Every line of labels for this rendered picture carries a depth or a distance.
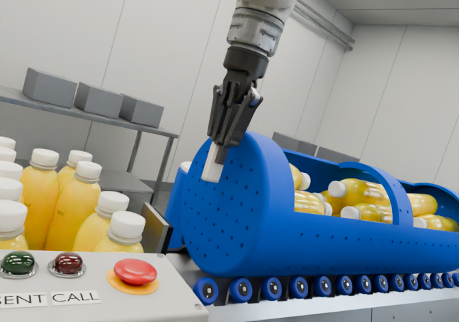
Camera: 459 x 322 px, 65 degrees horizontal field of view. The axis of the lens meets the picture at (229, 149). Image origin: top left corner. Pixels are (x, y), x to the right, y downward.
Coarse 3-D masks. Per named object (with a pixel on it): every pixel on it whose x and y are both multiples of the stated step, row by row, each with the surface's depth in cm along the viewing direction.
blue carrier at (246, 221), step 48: (240, 144) 66; (192, 192) 77; (240, 192) 63; (288, 192) 61; (432, 192) 120; (192, 240) 73; (240, 240) 61; (288, 240) 62; (336, 240) 69; (384, 240) 78; (432, 240) 90
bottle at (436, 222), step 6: (420, 216) 105; (426, 216) 104; (432, 216) 104; (438, 216) 106; (426, 222) 102; (432, 222) 102; (438, 222) 103; (444, 222) 106; (450, 222) 108; (456, 222) 112; (432, 228) 102; (438, 228) 103; (444, 228) 105; (450, 228) 107; (456, 228) 110
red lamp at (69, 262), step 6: (66, 252) 29; (72, 252) 29; (60, 258) 28; (66, 258) 28; (72, 258) 28; (78, 258) 29; (54, 264) 28; (60, 264) 28; (66, 264) 28; (72, 264) 28; (78, 264) 28; (60, 270) 28; (66, 270) 28; (72, 270) 28; (78, 270) 28
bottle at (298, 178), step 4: (292, 168) 75; (296, 168) 77; (292, 172) 74; (296, 172) 76; (300, 172) 77; (296, 176) 75; (300, 176) 76; (296, 180) 75; (300, 180) 76; (304, 180) 78; (296, 184) 75; (300, 184) 77; (296, 188) 76; (300, 188) 79
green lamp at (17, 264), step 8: (8, 256) 26; (16, 256) 26; (24, 256) 26; (32, 256) 27; (8, 264) 26; (16, 264) 26; (24, 264) 26; (32, 264) 27; (16, 272) 26; (24, 272) 26
